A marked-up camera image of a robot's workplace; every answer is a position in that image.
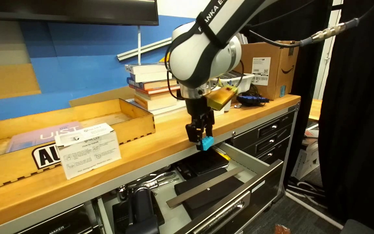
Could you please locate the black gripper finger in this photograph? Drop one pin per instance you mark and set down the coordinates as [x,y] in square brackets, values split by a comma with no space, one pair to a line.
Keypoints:
[207,131]
[192,132]

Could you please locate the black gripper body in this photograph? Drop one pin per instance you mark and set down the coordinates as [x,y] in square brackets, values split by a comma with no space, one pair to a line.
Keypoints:
[201,116]

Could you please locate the small blue rectangular object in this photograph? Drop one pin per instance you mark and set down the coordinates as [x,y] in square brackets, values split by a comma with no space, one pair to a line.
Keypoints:
[207,143]

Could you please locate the grey drawer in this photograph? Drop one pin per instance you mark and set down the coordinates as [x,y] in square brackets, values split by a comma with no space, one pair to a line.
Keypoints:
[138,204]

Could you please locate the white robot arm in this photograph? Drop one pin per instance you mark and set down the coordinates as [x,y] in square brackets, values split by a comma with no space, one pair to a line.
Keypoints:
[205,48]

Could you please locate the black drawer cabinet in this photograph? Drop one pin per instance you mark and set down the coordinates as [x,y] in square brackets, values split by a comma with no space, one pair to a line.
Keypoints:
[262,151]

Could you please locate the white plastic bin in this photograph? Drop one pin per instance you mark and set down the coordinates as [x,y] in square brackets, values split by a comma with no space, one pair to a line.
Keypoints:
[242,80]

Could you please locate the stack of books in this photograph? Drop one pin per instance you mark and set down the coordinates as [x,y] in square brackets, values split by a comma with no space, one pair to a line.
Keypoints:
[153,87]

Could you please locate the grey metal bar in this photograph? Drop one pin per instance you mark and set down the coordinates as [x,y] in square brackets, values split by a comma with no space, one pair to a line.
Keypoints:
[201,187]

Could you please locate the brown cardboard shipping box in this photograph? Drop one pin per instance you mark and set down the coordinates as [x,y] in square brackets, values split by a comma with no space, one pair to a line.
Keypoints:
[273,67]

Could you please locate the white paper sheet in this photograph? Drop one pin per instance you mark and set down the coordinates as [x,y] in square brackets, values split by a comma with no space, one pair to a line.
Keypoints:
[87,148]

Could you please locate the dark monitor screen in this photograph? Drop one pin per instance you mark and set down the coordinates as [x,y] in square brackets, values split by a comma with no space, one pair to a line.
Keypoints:
[110,12]

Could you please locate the pink booklet in tray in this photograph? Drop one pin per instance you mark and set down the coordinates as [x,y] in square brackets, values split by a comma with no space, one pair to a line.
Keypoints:
[40,135]

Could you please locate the shallow wooden tray box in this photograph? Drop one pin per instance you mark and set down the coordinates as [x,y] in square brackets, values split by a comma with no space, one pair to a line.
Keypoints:
[129,121]

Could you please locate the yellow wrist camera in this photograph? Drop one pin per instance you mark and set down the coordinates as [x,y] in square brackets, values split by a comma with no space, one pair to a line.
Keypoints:
[220,97]

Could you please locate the blue pouch with cable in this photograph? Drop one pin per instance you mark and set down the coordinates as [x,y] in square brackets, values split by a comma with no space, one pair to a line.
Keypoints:
[251,100]

